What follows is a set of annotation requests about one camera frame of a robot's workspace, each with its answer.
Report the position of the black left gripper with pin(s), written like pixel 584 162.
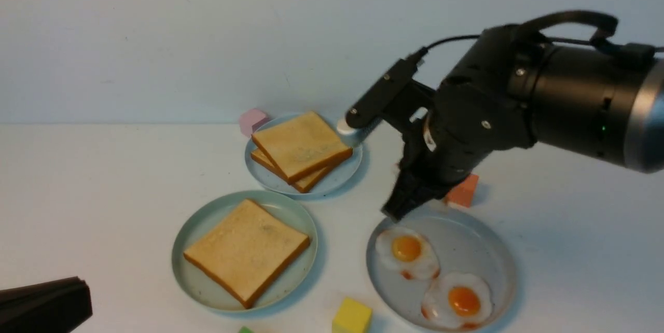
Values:
pixel 55 306

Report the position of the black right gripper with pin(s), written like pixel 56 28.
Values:
pixel 473 115

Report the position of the toast slice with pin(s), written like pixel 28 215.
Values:
pixel 301 146
pixel 305 184
pixel 246 251

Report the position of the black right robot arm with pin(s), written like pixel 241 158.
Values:
pixel 514 88

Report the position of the orange cube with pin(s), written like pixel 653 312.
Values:
pixel 462 195

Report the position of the back fried egg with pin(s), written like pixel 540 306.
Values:
pixel 408 253

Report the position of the fried egg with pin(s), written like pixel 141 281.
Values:
pixel 408 253
pixel 457 301

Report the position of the small light blue plate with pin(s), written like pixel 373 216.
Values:
pixel 338 177

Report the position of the grey egg plate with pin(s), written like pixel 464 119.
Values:
pixel 462 243

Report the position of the front fried egg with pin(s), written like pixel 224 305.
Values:
pixel 457 301

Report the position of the yellow cube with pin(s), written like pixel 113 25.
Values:
pixel 352 316

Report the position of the green empty plate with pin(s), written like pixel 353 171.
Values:
pixel 211 295

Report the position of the pink cube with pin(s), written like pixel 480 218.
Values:
pixel 251 120

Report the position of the green cube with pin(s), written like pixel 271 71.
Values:
pixel 245 329

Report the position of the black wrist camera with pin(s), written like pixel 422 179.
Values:
pixel 394 98

